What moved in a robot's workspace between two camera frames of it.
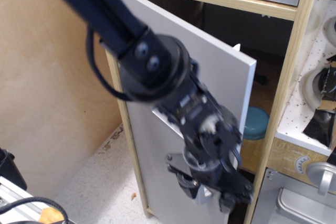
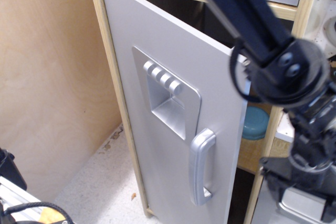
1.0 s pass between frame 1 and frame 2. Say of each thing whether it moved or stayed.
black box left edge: stayed
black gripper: moved
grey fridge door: stayed
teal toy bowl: stayed
